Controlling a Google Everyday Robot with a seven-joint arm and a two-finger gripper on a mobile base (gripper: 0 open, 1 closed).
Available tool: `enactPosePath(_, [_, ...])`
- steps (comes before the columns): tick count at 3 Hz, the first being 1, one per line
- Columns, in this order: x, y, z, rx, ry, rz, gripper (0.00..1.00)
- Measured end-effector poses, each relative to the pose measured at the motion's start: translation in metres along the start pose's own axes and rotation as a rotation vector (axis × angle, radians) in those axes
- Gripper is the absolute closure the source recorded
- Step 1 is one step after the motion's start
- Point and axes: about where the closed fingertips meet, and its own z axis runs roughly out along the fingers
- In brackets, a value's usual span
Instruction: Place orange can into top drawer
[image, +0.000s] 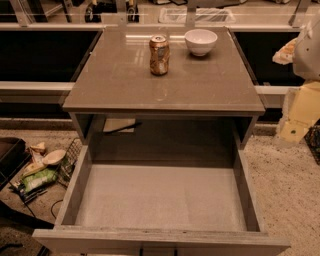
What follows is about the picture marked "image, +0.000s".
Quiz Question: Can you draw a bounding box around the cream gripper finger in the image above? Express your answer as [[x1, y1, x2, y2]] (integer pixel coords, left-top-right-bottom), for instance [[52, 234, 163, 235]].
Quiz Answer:
[[278, 81, 320, 143]]

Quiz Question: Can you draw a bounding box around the orange soda can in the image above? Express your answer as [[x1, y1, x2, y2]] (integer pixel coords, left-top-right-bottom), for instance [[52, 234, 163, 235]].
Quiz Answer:
[[149, 35, 170, 76]]

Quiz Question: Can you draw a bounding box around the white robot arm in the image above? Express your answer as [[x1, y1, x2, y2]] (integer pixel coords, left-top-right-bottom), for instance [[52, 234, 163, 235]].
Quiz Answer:
[[272, 13, 320, 143]]

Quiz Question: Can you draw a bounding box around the grey cabinet with glossy top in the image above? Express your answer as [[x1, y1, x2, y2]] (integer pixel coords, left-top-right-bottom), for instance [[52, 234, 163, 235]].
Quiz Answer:
[[64, 27, 264, 168]]

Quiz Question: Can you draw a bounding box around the open grey top drawer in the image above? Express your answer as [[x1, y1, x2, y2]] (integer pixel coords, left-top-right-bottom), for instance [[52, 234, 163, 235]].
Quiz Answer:
[[33, 137, 290, 256]]

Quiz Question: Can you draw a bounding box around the white ceramic bowl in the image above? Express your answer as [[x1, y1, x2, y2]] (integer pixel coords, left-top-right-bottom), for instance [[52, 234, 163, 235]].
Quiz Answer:
[[184, 29, 218, 56]]

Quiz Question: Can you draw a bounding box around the clear plastic tray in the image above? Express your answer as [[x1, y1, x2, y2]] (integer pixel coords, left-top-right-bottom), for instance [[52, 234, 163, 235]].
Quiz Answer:
[[158, 8, 236, 24]]

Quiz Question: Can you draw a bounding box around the small white dish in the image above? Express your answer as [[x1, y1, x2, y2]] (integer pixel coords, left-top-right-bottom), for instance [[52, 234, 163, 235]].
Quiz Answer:
[[42, 149, 66, 165]]

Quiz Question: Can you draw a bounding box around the green snack bag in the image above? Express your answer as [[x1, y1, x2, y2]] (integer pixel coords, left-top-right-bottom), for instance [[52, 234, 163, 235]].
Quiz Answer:
[[22, 168, 57, 193]]

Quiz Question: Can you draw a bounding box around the black box on floor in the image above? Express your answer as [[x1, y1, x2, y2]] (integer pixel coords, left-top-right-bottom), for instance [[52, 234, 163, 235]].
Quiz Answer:
[[0, 137, 31, 191]]

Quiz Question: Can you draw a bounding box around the black wire basket right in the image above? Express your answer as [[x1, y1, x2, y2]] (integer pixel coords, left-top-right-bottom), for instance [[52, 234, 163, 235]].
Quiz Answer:
[[305, 125, 320, 165]]

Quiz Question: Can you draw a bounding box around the black wire basket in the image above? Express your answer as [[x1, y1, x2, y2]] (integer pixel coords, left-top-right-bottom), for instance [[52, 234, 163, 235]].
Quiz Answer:
[[57, 138, 82, 188], [305, 125, 320, 165]]

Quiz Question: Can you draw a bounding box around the black cable on floor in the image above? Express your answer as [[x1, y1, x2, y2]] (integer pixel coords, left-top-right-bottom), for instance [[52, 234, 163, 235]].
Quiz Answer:
[[50, 198, 64, 220]]

